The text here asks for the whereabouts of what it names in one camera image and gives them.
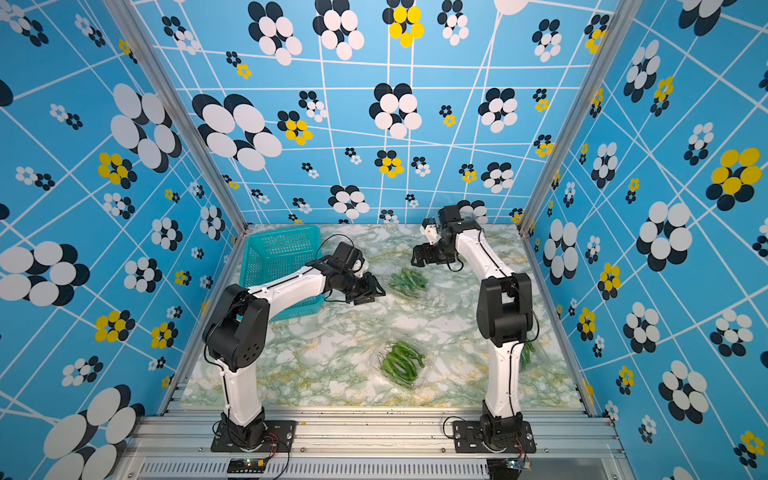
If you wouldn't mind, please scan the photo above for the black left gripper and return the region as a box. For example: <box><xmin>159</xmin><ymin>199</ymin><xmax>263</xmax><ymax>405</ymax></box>
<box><xmin>341</xmin><ymin>270</ymin><xmax>388</xmax><ymax>304</ymax></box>

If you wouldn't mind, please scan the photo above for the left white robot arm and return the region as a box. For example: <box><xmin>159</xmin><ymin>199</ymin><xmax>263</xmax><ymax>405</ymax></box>
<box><xmin>202</xmin><ymin>242</ymin><xmax>386</xmax><ymax>451</ymax></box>

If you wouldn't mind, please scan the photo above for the aluminium frame post right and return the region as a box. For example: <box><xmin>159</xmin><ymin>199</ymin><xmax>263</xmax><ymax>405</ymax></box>
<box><xmin>519</xmin><ymin>0</ymin><xmax>642</xmax><ymax>237</ymax></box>

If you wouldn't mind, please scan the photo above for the left controller board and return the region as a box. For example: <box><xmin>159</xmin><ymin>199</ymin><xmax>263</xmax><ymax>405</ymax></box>
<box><xmin>226</xmin><ymin>458</ymin><xmax>269</xmax><ymax>479</ymax></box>

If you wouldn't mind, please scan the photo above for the clear clamshell with peppers right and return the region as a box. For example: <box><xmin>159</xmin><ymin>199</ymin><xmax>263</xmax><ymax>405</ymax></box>
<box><xmin>520</xmin><ymin>341</ymin><xmax>538</xmax><ymax>370</ymax></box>

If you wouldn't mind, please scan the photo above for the aluminium frame post left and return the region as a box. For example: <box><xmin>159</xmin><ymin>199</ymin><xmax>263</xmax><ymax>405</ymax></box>
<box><xmin>104</xmin><ymin>1</ymin><xmax>248</xmax><ymax>235</ymax></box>

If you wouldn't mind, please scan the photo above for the clear clamshell with peppers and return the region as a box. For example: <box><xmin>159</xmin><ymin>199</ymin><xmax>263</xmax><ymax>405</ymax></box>
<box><xmin>387</xmin><ymin>267</ymin><xmax>428</xmax><ymax>300</ymax></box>
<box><xmin>370</xmin><ymin>338</ymin><xmax>432</xmax><ymax>390</ymax></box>
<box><xmin>520</xmin><ymin>341</ymin><xmax>538</xmax><ymax>370</ymax></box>

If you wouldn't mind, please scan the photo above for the clear clamshell with peppers middle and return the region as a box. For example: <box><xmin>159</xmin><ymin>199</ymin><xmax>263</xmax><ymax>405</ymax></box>
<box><xmin>387</xmin><ymin>267</ymin><xmax>428</xmax><ymax>300</ymax></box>

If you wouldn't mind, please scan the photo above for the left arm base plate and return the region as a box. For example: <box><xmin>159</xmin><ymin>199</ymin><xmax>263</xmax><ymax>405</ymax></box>
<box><xmin>210</xmin><ymin>420</ymin><xmax>296</xmax><ymax>454</ymax></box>

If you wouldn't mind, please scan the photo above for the teal plastic basket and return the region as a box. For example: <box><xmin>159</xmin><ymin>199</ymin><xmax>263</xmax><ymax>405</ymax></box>
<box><xmin>239</xmin><ymin>225</ymin><xmax>321</xmax><ymax>288</ymax></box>

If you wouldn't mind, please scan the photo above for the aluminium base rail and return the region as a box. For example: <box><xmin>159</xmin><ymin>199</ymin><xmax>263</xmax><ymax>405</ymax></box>
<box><xmin>114</xmin><ymin>407</ymin><xmax>637</xmax><ymax>479</ymax></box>

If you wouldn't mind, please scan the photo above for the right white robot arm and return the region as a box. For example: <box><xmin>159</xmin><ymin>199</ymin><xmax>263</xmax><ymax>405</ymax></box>
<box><xmin>411</xmin><ymin>205</ymin><xmax>535</xmax><ymax>453</ymax></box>

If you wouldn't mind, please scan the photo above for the clear clamshell with peppers front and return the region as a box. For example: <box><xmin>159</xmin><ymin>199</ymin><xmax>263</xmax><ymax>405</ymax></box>
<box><xmin>370</xmin><ymin>338</ymin><xmax>432</xmax><ymax>390</ymax></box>

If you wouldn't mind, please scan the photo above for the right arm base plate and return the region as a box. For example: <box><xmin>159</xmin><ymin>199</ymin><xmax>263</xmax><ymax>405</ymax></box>
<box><xmin>452</xmin><ymin>420</ymin><xmax>537</xmax><ymax>457</ymax></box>

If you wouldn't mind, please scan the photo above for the aluminium frame post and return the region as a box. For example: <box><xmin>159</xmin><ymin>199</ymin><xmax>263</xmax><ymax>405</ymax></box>
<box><xmin>519</xmin><ymin>0</ymin><xmax>642</xmax><ymax>237</ymax></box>
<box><xmin>104</xmin><ymin>1</ymin><xmax>248</xmax><ymax>235</ymax></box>

